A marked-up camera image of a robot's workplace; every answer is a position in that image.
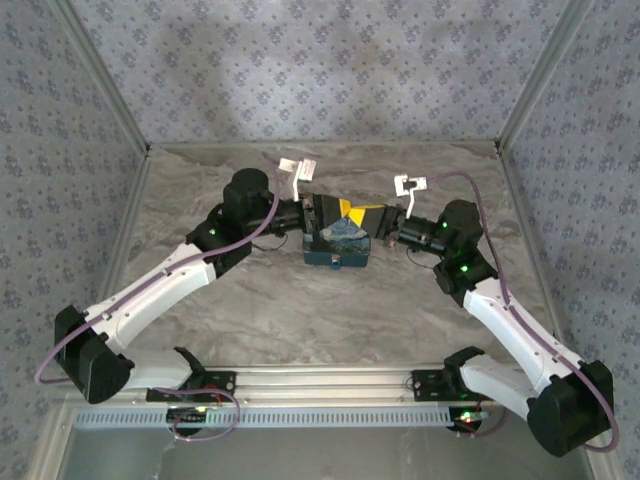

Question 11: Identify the aluminium extrusion rail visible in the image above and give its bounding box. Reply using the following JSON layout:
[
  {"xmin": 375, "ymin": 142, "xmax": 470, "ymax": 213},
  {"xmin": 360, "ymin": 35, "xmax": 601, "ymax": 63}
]
[{"xmin": 52, "ymin": 364, "xmax": 600, "ymax": 406}]

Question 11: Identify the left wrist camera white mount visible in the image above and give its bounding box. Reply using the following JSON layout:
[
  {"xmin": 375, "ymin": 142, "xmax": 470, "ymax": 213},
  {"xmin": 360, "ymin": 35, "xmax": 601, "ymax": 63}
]
[{"xmin": 278, "ymin": 156, "xmax": 318, "ymax": 202}]

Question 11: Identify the grey metal panel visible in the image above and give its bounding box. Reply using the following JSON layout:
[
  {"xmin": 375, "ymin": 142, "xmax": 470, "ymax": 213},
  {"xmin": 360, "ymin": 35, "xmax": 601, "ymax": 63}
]
[{"xmin": 62, "ymin": 428, "xmax": 596, "ymax": 480}]

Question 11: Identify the aluminium frame post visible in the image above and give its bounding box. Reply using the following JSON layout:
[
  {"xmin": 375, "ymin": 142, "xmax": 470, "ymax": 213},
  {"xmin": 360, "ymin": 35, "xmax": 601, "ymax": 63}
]
[
  {"xmin": 55, "ymin": 0, "xmax": 153, "ymax": 154},
  {"xmin": 494, "ymin": 0, "xmax": 596, "ymax": 154}
]

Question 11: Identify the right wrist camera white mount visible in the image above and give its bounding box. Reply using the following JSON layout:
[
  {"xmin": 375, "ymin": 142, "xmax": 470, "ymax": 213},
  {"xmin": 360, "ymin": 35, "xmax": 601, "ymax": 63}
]
[{"xmin": 393, "ymin": 174, "xmax": 431, "ymax": 217}]

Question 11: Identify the black controller board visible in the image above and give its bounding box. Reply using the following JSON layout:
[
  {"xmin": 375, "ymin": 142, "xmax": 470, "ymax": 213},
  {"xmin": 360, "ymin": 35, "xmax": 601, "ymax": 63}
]
[
  {"xmin": 166, "ymin": 406, "xmax": 210, "ymax": 439},
  {"xmin": 448, "ymin": 408, "xmax": 490, "ymax": 434}
]

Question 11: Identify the blue starry night tin box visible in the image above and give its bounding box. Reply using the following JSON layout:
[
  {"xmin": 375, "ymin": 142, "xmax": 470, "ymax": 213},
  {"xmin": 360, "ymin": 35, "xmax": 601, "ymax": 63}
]
[{"xmin": 301, "ymin": 217, "xmax": 375, "ymax": 270}]

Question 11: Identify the aluminium table side rail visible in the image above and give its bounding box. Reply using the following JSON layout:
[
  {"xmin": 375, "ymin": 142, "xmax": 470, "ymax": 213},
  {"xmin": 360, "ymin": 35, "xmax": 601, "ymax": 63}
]
[{"xmin": 498, "ymin": 152, "xmax": 574, "ymax": 364}]

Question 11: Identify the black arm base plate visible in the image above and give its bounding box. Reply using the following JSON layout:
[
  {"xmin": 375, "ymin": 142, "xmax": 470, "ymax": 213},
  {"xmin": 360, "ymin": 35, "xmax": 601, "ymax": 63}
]
[
  {"xmin": 146, "ymin": 369, "xmax": 237, "ymax": 403},
  {"xmin": 412, "ymin": 368, "xmax": 503, "ymax": 403}
]

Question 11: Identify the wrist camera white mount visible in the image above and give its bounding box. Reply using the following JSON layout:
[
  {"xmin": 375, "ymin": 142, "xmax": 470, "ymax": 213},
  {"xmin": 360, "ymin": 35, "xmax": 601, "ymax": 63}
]
[
  {"xmin": 278, "ymin": 156, "xmax": 318, "ymax": 202},
  {"xmin": 393, "ymin": 174, "xmax": 431, "ymax": 217}
]

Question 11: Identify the grey slotted cable duct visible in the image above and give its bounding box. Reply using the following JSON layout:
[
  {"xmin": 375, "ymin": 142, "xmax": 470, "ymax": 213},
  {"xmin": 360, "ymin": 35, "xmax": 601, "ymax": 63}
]
[{"xmin": 73, "ymin": 407, "xmax": 454, "ymax": 430}]

